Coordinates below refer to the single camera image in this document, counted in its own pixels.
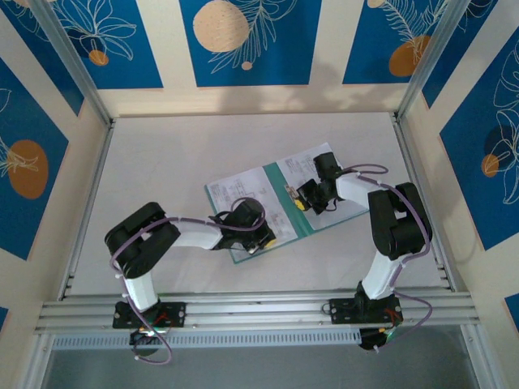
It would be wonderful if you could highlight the teal green file folder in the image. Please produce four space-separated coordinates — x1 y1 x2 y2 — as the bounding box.
204 141 371 266

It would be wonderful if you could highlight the white technical drawing paper sheet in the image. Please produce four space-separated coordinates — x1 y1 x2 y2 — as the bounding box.
205 164 304 261

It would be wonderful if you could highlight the white printed paper sheet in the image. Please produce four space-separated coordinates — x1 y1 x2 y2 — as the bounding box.
277 141 368 216

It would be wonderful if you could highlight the black base connector box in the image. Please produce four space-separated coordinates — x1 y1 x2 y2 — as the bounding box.
358 326 397 353

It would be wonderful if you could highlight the aluminium frame cross rail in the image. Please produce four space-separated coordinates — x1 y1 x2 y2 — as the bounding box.
34 289 482 336

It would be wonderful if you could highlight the aluminium frame side rail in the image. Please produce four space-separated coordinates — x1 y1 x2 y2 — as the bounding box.
58 117 117 301
389 113 458 293

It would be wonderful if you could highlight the grey slotted cable duct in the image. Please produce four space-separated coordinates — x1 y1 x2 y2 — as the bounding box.
51 328 362 350

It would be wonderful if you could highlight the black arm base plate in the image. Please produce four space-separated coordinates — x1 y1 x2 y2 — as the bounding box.
112 300 187 330
330 297 403 325

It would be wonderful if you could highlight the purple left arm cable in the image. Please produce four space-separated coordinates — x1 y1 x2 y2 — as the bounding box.
109 197 268 365

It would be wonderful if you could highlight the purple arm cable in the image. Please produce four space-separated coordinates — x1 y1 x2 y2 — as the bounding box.
335 163 434 354
109 197 268 365

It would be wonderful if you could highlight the aluminium frame upright post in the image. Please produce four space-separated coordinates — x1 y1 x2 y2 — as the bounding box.
28 0 115 127
393 0 478 122

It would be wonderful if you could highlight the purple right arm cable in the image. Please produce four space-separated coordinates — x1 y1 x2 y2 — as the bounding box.
335 163 434 354

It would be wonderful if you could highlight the aluminium frame leg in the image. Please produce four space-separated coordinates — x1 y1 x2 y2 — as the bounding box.
19 332 56 389
460 323 490 389

